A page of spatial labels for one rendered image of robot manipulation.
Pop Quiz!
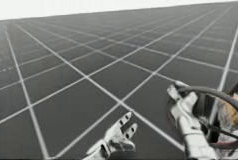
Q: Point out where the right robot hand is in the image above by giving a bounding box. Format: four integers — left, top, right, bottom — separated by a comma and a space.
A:
166, 80, 199, 128

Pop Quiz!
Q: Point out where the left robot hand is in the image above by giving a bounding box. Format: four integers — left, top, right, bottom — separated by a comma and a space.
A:
103, 111, 139, 154

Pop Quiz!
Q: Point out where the dark steering wheel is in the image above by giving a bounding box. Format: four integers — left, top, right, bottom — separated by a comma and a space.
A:
166, 72, 238, 151

